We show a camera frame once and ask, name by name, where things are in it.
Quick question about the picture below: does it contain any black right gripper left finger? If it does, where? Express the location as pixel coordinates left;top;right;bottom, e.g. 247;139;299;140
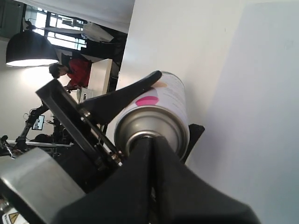
53;138;152;224

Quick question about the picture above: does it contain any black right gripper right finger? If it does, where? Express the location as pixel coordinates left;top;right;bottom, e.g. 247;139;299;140
152;137;260;224

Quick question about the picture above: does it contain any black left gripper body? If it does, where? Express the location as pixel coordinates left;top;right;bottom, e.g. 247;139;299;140
36;79;123;193

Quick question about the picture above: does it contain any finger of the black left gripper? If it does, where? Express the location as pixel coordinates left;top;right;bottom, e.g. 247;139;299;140
78;70;162;125
181;124;205;163

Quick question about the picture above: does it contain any silver spray can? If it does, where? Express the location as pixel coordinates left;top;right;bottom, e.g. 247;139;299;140
114;71;190;158

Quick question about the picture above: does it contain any person in red shirt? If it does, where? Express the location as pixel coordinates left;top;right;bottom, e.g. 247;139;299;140
49;58;92;91

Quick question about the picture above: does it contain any black studio lamp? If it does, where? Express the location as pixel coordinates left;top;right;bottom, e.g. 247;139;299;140
6;19;59;67

